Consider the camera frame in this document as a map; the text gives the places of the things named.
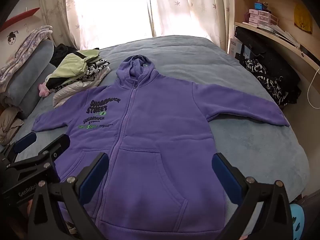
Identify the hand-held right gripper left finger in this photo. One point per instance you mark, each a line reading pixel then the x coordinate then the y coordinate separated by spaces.
pixel 96 177

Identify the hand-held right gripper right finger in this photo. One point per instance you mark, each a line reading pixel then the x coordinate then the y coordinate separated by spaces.
pixel 226 180

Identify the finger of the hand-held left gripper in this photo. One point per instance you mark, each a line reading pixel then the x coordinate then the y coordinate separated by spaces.
pixel 58 143
pixel 25 141

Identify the purple zip hoodie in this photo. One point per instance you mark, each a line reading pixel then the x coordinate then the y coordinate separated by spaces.
pixel 155 130

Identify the black-white patterned clothes heap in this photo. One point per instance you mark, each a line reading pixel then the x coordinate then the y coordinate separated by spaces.
pixel 270 82

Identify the beige pillow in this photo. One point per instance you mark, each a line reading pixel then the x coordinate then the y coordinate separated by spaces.
pixel 10 125

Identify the white puffy folded jacket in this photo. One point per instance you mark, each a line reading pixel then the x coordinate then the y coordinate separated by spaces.
pixel 72 91

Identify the pink and white plush toy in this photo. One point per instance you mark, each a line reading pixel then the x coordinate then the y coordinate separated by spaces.
pixel 43 90

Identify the black folded garment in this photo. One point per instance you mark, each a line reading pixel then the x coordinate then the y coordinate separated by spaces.
pixel 53 83

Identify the light green folded garment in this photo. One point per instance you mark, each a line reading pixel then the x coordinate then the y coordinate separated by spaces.
pixel 72 65

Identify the light blue stool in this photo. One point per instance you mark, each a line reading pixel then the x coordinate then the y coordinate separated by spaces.
pixel 297 220

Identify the black-white patterned folded garment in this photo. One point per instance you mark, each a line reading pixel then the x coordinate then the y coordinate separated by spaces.
pixel 96 67

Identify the dark cloth pile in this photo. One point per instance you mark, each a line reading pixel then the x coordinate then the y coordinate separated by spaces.
pixel 61 52

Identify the floral folded blanket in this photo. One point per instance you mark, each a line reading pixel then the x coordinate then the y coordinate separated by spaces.
pixel 25 47

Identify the white printed box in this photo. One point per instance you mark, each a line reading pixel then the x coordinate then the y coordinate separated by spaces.
pixel 235 47

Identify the leaf-print curtain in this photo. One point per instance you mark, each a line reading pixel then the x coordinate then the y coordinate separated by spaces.
pixel 190 10
pixel 72 10

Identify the long black bag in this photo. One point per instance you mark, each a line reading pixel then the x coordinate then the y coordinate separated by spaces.
pixel 262 45

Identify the stack of papers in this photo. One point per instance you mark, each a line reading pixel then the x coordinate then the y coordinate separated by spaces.
pixel 280 32

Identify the pink drawer organizer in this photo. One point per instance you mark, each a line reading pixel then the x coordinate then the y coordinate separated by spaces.
pixel 262 17

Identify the yellow cloth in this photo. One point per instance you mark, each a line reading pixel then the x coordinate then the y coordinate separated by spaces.
pixel 302 17

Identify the wooden shelf unit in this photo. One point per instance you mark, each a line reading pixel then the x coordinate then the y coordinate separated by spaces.
pixel 275 5

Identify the black cartoon wall sticker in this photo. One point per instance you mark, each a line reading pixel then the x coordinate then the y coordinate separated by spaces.
pixel 11 38

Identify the red wall shelf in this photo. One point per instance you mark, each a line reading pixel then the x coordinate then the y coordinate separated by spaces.
pixel 22 16

